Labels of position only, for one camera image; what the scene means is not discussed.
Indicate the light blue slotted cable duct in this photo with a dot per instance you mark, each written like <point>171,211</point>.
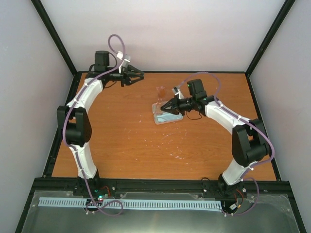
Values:
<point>205,205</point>

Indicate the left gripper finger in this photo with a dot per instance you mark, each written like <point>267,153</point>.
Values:
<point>134,72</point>
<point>133,80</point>

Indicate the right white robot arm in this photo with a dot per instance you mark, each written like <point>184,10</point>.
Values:
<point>249,141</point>

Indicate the transparent orange sunglasses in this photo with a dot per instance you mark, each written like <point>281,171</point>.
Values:
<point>161,95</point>

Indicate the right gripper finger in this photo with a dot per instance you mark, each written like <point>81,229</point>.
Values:
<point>169,105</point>
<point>171,111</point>

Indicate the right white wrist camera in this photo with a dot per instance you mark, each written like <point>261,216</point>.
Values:
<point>177,92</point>

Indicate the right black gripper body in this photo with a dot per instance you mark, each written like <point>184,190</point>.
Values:
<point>180,106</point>

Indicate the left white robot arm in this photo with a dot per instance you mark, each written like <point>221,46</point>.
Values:
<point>72,118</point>

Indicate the pink glasses case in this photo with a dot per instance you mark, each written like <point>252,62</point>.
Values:
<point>155,120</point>

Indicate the black aluminium frame rail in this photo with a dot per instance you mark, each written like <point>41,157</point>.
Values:
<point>209,189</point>

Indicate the light blue cleaning cloth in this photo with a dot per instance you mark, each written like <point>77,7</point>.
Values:
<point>167,117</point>

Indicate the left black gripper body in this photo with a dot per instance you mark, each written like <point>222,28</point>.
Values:
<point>123,76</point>

